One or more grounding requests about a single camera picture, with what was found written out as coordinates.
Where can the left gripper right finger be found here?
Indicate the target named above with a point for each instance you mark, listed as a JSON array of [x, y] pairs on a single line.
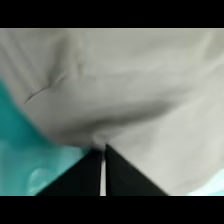
[[126, 176]]

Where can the white garment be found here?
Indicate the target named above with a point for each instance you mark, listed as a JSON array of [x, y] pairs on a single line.
[[133, 83]]

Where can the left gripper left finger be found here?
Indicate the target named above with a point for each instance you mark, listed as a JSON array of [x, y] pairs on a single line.
[[81, 178]]

